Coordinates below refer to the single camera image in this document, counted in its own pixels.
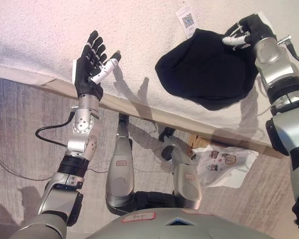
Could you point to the grey striped rug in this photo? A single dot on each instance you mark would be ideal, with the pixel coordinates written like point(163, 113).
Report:
point(20, 119)

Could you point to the white printed plastic bag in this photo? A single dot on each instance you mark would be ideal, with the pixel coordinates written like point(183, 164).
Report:
point(226, 164)

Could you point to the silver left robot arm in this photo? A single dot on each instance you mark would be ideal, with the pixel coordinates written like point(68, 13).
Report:
point(81, 139)

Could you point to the silver left robot leg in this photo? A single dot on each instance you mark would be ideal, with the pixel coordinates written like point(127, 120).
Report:
point(120, 164)

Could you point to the brown bed frame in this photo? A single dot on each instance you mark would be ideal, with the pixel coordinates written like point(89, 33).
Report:
point(129, 105)

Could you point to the silver right robot leg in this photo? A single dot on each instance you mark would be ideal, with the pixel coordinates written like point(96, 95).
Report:
point(187, 179)

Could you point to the black garment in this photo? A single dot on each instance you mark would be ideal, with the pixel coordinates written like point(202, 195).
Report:
point(204, 72)

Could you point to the silver robot leg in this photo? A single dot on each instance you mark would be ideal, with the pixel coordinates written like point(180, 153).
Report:
point(120, 164)
point(187, 179)

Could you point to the grey robot torso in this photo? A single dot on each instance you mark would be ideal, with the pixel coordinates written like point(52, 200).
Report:
point(179, 224)

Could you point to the bed with white blanket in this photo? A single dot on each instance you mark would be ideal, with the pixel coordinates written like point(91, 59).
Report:
point(40, 37)

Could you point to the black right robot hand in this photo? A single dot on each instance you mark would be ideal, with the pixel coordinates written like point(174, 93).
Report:
point(259, 27)

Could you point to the white garment tag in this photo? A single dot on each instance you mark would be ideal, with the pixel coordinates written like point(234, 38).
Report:
point(187, 20)

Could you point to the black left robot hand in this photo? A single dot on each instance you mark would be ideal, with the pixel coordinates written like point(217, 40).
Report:
point(86, 74)

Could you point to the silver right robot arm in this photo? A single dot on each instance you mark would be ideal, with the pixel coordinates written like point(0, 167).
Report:
point(281, 72)

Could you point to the brown cardboard piece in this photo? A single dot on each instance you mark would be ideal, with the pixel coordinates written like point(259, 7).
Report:
point(193, 144)

